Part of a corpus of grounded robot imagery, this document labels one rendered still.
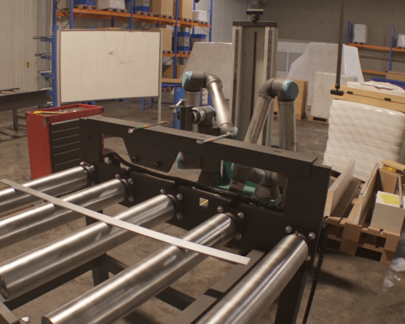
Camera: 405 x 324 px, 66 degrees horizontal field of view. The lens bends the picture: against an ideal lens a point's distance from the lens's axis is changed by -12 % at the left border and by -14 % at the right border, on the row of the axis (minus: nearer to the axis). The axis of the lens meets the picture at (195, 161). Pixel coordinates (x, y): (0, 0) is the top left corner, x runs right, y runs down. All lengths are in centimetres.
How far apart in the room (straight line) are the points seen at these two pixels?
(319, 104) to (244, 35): 700
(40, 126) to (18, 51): 871
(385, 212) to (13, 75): 1114
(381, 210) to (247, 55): 160
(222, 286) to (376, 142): 352
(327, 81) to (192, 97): 723
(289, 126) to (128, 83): 436
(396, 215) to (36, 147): 340
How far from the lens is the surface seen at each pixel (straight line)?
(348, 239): 300
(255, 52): 263
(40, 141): 363
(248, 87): 265
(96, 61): 603
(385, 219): 294
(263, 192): 248
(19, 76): 1217
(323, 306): 243
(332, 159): 482
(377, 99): 446
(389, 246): 298
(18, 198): 168
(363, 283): 276
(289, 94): 214
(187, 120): 181
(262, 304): 96
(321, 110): 950
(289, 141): 225
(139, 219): 135
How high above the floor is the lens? 149
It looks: 17 degrees down
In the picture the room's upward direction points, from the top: 2 degrees clockwise
